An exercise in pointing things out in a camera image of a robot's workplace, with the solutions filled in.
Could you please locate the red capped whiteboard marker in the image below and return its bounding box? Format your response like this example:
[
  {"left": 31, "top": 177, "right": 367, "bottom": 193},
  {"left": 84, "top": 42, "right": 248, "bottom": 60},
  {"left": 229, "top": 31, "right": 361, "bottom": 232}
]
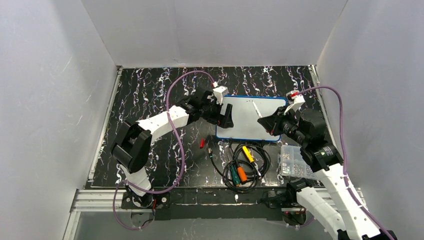
[{"left": 252, "top": 101, "right": 262, "bottom": 118}]

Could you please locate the blue framed whiteboard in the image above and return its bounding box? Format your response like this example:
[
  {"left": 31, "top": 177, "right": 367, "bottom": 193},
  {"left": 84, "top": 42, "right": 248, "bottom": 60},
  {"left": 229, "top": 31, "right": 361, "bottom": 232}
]
[{"left": 215, "top": 95, "right": 287, "bottom": 142}]

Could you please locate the red marker cap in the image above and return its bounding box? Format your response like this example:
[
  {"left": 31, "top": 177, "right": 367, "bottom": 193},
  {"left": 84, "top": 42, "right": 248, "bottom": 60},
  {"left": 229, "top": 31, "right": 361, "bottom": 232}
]
[{"left": 199, "top": 138, "right": 205, "bottom": 149}]

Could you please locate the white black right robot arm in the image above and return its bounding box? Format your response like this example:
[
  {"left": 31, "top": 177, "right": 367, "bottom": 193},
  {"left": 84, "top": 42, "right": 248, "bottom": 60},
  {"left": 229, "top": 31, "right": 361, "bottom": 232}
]
[{"left": 257, "top": 107, "right": 397, "bottom": 240}]

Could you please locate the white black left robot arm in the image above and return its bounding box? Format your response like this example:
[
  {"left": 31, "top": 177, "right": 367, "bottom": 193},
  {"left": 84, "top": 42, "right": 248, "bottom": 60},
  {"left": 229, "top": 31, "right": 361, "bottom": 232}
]
[{"left": 110, "top": 86, "right": 234, "bottom": 197}]

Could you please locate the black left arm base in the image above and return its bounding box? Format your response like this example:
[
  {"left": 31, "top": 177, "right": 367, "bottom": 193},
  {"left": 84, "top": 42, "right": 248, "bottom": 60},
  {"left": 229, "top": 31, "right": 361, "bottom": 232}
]
[{"left": 120, "top": 187, "right": 171, "bottom": 229}]

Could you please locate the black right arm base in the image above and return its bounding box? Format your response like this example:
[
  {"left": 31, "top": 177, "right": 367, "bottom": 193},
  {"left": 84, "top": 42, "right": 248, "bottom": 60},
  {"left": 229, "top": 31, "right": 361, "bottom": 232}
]
[{"left": 258, "top": 190, "right": 315, "bottom": 229}]

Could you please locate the clear plastic screw box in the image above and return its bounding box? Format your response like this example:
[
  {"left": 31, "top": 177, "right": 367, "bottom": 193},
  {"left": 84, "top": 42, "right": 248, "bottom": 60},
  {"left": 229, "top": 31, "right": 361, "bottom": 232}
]
[{"left": 279, "top": 145, "right": 318, "bottom": 181}]

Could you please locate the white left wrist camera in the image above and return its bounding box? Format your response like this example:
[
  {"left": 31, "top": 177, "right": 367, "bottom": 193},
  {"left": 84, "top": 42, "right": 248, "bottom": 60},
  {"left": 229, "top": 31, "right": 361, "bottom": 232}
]
[{"left": 212, "top": 81, "right": 229, "bottom": 105}]

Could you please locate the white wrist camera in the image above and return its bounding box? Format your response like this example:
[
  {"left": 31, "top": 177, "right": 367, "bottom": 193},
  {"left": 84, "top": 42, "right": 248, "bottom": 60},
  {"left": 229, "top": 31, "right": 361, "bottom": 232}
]
[
  {"left": 284, "top": 90, "right": 305, "bottom": 115},
  {"left": 212, "top": 81, "right": 229, "bottom": 105}
]

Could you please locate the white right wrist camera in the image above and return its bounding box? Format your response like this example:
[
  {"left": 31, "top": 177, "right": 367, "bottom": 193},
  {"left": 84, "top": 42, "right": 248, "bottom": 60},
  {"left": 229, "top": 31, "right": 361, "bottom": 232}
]
[{"left": 284, "top": 90, "right": 305, "bottom": 115}]

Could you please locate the yellow handled screwdriver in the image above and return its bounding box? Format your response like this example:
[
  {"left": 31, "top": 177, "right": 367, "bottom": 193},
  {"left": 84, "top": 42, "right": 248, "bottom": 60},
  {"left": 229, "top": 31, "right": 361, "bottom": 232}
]
[{"left": 242, "top": 145, "right": 262, "bottom": 178}]

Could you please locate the coiled black cable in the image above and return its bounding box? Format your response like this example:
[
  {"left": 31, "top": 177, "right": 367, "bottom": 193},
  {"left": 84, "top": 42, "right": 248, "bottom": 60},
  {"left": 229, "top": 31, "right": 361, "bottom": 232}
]
[{"left": 207, "top": 140, "right": 272, "bottom": 192}]

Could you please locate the green handled screwdriver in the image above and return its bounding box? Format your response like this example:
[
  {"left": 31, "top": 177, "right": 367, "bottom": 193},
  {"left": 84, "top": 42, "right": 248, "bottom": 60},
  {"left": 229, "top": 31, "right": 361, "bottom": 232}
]
[{"left": 227, "top": 154, "right": 241, "bottom": 187}]

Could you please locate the orange handled screwdriver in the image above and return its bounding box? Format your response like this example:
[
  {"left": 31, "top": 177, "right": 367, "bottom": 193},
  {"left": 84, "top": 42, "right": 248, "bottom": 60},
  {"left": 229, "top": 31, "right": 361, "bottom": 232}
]
[{"left": 229, "top": 143, "right": 248, "bottom": 184}]

